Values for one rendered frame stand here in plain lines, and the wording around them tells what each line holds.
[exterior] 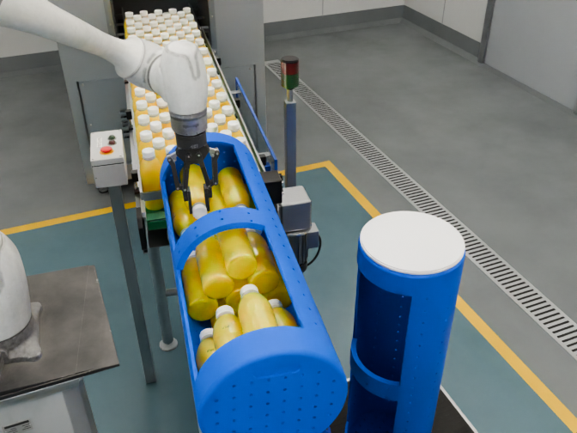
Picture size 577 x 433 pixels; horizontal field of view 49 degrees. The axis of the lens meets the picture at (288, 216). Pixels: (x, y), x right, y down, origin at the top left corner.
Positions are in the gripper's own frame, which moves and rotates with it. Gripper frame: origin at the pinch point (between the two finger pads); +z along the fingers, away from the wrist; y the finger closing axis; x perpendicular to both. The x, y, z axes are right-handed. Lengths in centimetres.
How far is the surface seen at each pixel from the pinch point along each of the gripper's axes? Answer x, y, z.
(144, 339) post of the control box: 45, -24, 90
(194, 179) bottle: 10.2, 0.3, -0.1
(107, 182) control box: 37.1, -25.0, 12.8
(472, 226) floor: 115, 158, 116
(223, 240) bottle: -24.3, 3.2, -3.6
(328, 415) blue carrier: -66, 16, 11
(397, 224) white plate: -9, 53, 11
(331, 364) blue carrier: -66, 16, -3
